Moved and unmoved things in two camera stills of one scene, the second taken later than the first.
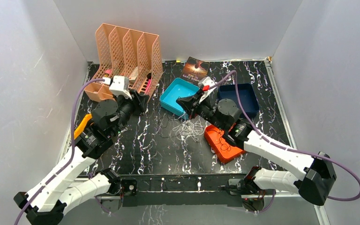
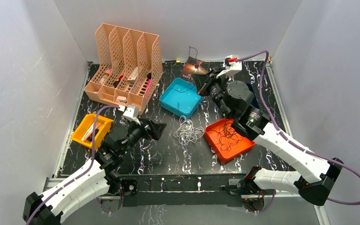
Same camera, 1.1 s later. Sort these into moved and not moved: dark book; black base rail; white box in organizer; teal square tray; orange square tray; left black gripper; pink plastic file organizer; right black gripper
Moved: left black gripper; right black gripper
Not moved: white box in organizer; pink plastic file organizer; orange square tray; teal square tray; dark book; black base rail
